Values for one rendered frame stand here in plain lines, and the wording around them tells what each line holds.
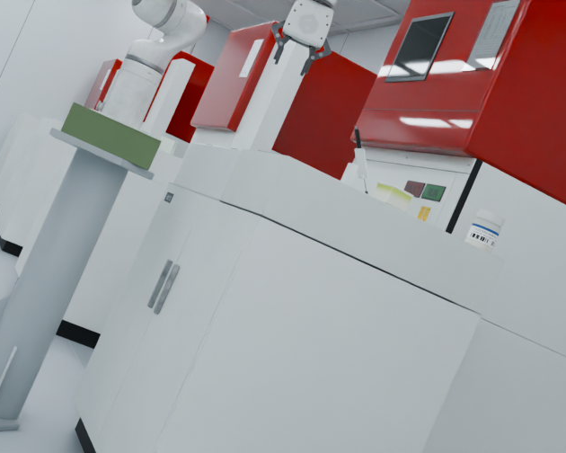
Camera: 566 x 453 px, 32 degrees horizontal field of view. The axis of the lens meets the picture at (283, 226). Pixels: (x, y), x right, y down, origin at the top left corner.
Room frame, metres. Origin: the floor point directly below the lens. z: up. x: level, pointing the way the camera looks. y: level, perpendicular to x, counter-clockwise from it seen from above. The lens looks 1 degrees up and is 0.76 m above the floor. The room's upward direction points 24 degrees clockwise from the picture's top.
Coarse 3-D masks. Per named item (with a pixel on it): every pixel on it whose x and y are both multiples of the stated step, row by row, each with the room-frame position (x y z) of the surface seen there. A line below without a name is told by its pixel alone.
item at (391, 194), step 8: (384, 184) 2.54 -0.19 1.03; (392, 184) 2.51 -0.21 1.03; (376, 192) 2.55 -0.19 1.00; (384, 192) 2.53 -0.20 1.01; (392, 192) 2.51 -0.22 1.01; (400, 192) 2.52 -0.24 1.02; (408, 192) 2.53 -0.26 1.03; (384, 200) 2.51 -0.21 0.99; (392, 200) 2.51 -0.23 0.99; (400, 200) 2.53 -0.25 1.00; (408, 200) 2.54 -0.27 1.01; (400, 208) 2.53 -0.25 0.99
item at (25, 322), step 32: (96, 160) 2.79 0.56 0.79; (64, 192) 2.81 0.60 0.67; (96, 192) 2.80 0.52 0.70; (64, 224) 2.79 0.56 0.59; (96, 224) 2.83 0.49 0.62; (32, 256) 2.82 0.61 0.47; (64, 256) 2.80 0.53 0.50; (32, 288) 2.80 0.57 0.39; (64, 288) 2.82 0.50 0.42; (0, 320) 2.84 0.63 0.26; (32, 320) 2.80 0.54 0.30; (0, 352) 2.80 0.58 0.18; (32, 352) 2.82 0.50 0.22; (0, 384) 2.74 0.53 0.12; (32, 384) 2.88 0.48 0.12; (0, 416) 2.81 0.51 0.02
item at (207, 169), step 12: (192, 144) 3.03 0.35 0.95; (204, 144) 2.91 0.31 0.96; (192, 156) 2.97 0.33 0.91; (204, 156) 2.85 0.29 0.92; (216, 156) 2.74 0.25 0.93; (228, 156) 2.63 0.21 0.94; (180, 168) 3.05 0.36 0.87; (192, 168) 2.91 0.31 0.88; (204, 168) 2.80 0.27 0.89; (216, 168) 2.69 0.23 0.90; (228, 168) 2.58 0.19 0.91; (180, 180) 2.99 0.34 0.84; (192, 180) 2.86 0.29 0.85; (204, 180) 2.75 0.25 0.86; (216, 180) 2.65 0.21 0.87; (228, 180) 2.54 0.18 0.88; (204, 192) 2.70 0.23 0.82; (216, 192) 2.60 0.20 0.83
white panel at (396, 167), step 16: (368, 160) 3.40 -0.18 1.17; (384, 160) 3.29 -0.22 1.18; (400, 160) 3.18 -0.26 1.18; (416, 160) 3.07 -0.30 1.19; (432, 160) 2.98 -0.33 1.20; (448, 160) 2.89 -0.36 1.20; (464, 160) 2.80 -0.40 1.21; (480, 160) 2.76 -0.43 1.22; (368, 176) 3.34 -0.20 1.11; (384, 176) 3.24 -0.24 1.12; (400, 176) 3.13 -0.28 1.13; (416, 176) 3.03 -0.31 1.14; (432, 176) 2.94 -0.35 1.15; (448, 176) 2.85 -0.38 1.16; (464, 176) 2.77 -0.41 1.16; (368, 192) 3.29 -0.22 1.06; (448, 192) 2.81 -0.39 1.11; (464, 192) 2.75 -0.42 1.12; (416, 208) 2.95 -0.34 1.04; (432, 208) 2.86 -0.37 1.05; (448, 208) 2.78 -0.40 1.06; (432, 224) 2.82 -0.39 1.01; (448, 224) 2.75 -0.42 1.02
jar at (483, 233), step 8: (480, 216) 2.44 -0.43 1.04; (488, 216) 2.43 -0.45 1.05; (496, 216) 2.43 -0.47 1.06; (472, 224) 2.46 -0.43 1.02; (480, 224) 2.43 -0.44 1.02; (488, 224) 2.42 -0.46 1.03; (496, 224) 2.43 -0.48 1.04; (472, 232) 2.44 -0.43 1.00; (480, 232) 2.43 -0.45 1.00; (488, 232) 2.42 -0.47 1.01; (496, 232) 2.43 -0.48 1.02; (472, 240) 2.43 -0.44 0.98; (480, 240) 2.42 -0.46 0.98; (488, 240) 2.43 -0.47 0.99; (496, 240) 2.45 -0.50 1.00; (488, 248) 2.43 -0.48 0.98
